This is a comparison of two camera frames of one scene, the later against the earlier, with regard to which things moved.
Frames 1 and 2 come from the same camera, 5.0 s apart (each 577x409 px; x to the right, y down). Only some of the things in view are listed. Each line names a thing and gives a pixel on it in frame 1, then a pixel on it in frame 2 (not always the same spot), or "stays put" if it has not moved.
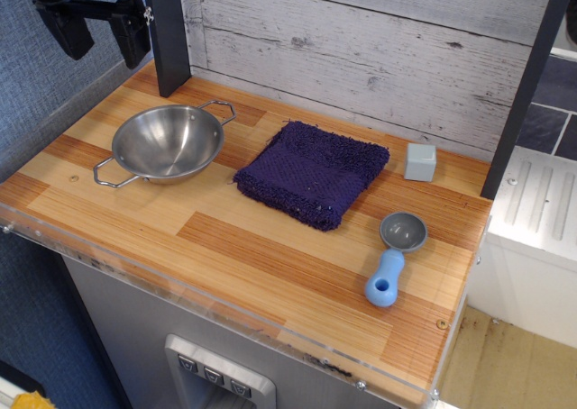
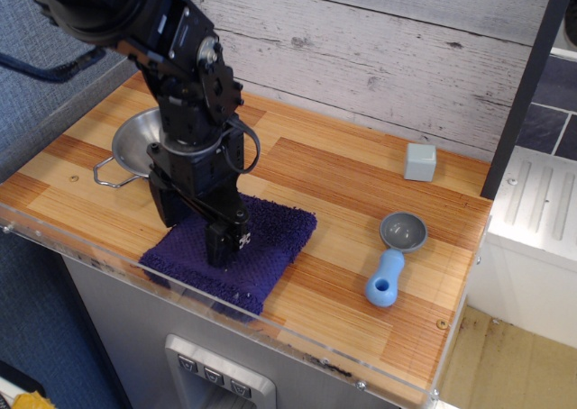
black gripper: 66,13 -> 206,181
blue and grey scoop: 401,232 stays put
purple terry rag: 311,174 -> 181,255
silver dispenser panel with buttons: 203,380 stays put
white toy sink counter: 526,277 stays put
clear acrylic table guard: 129,272 stays put
